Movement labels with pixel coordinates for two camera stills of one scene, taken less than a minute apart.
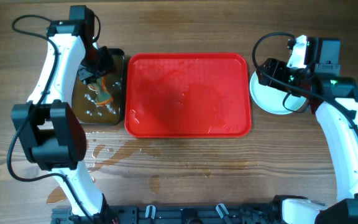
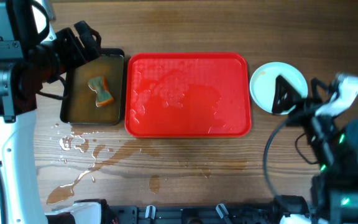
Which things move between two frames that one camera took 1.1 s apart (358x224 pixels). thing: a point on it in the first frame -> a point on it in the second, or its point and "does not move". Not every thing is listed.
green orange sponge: [102, 95] does not move
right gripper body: [293, 76] -> [306, 112]
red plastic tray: [188, 95] does not move
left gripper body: [96, 63] -> [61, 55]
